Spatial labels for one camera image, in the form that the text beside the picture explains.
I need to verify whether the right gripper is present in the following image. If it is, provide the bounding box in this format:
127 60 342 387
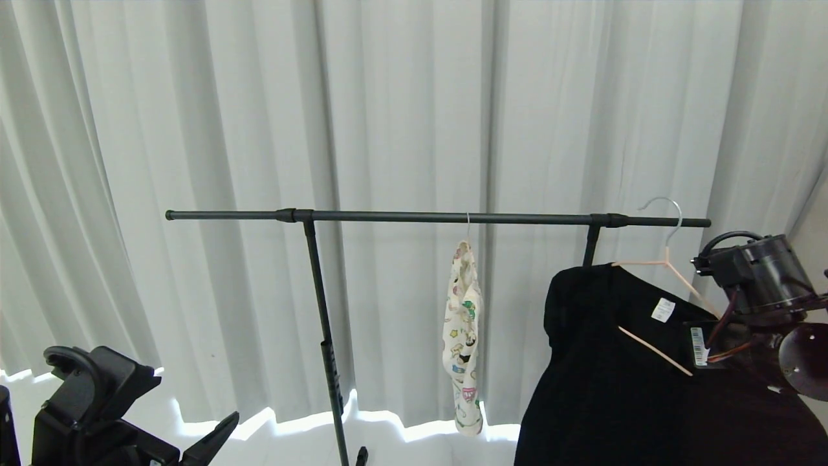
686 320 751 371

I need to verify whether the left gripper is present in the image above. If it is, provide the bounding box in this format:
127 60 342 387
97 411 240 466

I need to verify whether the black garment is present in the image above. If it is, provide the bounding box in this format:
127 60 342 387
514 262 828 466

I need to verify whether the cream printed garment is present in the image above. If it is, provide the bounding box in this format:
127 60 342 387
442 241 485 436

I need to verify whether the black clothes rack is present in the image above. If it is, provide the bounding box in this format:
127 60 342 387
165 208 711 466

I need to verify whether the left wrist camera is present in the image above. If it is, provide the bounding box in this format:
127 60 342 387
31 346 162 466

